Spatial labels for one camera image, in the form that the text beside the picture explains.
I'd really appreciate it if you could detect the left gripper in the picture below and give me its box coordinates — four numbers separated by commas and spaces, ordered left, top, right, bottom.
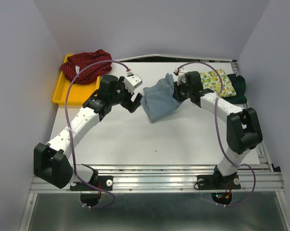
110, 77, 142, 113

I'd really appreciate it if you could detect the light blue denim skirt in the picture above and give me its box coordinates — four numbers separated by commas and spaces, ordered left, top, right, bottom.
141, 73, 181, 123

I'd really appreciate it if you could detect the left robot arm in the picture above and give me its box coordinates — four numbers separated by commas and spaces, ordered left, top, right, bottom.
34, 73, 142, 190

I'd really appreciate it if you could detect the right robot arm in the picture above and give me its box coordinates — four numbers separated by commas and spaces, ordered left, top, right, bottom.
173, 71, 263, 188

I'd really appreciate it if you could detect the lemon print skirt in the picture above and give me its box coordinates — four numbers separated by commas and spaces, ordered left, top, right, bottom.
200, 69, 237, 98

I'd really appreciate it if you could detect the dark green skirt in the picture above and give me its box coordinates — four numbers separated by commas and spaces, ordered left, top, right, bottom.
224, 74, 247, 104

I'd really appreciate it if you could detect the yellow plastic tray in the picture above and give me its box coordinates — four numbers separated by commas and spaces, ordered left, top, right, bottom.
51, 54, 101, 107

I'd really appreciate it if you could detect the red polka dot skirt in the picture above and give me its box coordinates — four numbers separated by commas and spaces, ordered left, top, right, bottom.
60, 49, 113, 85

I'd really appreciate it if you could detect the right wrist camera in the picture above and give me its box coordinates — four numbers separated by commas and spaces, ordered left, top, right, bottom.
174, 69, 187, 85

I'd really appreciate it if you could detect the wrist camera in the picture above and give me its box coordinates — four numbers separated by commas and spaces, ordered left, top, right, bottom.
174, 69, 187, 85
124, 72, 142, 94

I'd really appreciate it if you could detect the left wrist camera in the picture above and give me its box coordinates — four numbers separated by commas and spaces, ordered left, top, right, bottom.
124, 72, 142, 94

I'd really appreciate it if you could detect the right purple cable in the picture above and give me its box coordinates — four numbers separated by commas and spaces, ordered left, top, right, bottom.
175, 62, 257, 208

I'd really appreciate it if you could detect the purple cable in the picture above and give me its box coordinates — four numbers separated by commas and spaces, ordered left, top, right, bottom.
64, 60, 134, 209
175, 62, 257, 208

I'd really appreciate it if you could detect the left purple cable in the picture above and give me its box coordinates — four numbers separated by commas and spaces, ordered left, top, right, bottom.
64, 60, 134, 209

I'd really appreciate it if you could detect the aluminium rail frame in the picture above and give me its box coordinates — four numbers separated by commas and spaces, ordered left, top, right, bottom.
21, 63, 290, 231

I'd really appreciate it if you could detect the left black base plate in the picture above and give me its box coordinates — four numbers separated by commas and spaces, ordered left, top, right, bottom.
69, 175, 115, 210

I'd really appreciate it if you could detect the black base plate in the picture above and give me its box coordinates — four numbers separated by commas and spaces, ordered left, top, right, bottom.
193, 174, 241, 206
69, 175, 115, 210

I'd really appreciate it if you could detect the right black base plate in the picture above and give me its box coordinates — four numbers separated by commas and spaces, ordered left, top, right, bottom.
193, 174, 241, 206

